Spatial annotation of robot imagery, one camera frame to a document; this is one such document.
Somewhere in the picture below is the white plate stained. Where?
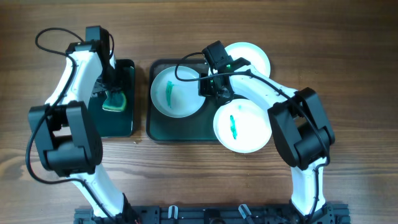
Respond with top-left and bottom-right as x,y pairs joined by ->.
150,66 -> 205,118
213,99 -> 272,154

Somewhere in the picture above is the clean white plate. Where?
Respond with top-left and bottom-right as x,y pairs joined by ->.
225,42 -> 271,78

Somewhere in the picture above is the large dark green tray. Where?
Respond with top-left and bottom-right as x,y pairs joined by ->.
146,59 -> 221,142

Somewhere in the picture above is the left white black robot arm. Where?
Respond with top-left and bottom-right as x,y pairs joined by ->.
25,26 -> 138,223

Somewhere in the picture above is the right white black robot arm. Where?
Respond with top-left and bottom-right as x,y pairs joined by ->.
198,41 -> 335,219

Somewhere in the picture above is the green yellow sponge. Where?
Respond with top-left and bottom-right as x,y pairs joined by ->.
102,91 -> 127,112

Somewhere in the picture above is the small dark green tray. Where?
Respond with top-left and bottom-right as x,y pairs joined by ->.
88,59 -> 136,138

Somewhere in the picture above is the black aluminium base frame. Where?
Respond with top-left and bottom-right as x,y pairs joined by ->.
73,203 -> 351,224

